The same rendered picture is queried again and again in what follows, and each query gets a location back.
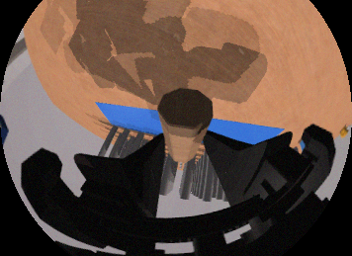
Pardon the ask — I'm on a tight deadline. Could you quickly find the blue flat strip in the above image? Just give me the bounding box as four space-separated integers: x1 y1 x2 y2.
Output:
96 103 284 144

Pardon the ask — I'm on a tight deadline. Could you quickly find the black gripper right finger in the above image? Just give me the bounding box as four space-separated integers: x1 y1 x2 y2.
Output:
203 129 293 206

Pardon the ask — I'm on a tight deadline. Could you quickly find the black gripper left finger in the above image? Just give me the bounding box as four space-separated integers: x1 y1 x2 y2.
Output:
74 133 166 218

